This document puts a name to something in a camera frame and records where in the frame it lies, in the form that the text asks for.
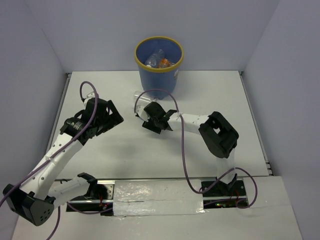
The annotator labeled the orange label long bottle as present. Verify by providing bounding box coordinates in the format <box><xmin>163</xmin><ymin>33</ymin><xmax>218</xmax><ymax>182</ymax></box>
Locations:
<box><xmin>157</xmin><ymin>58</ymin><xmax>174</xmax><ymax>69</ymax></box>

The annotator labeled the clear crushed bottle white cap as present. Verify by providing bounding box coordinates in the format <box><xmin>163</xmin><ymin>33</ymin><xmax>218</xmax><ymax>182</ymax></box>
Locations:
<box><xmin>144</xmin><ymin>48</ymin><xmax>165</xmax><ymax>68</ymax></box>

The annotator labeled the blue label clear bottle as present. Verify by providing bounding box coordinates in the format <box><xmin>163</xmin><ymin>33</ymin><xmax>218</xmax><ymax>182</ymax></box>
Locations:
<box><xmin>135</xmin><ymin>110</ymin><xmax>149</xmax><ymax>122</ymax></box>

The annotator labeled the short clear wide bottle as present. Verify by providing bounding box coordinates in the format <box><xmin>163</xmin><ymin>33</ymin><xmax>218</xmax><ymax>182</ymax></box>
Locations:
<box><xmin>162</xmin><ymin>58</ymin><xmax>175</xmax><ymax>68</ymax></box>

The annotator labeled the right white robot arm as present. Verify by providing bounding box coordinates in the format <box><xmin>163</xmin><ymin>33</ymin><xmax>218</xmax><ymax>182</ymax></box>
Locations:
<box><xmin>134</xmin><ymin>101</ymin><xmax>239</xmax><ymax>196</ymax></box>

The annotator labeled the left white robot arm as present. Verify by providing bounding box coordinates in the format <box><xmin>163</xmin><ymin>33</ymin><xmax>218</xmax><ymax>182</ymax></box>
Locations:
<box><xmin>3</xmin><ymin>95</ymin><xmax>124</xmax><ymax>226</ymax></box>

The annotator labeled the blue bin with yellow rim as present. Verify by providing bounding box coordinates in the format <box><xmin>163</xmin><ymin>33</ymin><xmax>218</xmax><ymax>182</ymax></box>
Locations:
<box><xmin>134</xmin><ymin>36</ymin><xmax>184</xmax><ymax>99</ymax></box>

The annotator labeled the silver foil sheet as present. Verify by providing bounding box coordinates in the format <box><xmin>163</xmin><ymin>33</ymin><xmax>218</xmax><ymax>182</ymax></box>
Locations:
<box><xmin>113</xmin><ymin>179</ymin><xmax>205</xmax><ymax>217</ymax></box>

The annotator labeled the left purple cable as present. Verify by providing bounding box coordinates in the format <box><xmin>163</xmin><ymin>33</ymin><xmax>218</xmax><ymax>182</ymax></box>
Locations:
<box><xmin>0</xmin><ymin>81</ymin><xmax>116</xmax><ymax>240</ymax></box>

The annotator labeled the black metal base rail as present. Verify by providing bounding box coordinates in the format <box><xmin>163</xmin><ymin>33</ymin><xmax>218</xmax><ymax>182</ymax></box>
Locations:
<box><xmin>66</xmin><ymin>179</ymin><xmax>249</xmax><ymax>216</ymax></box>

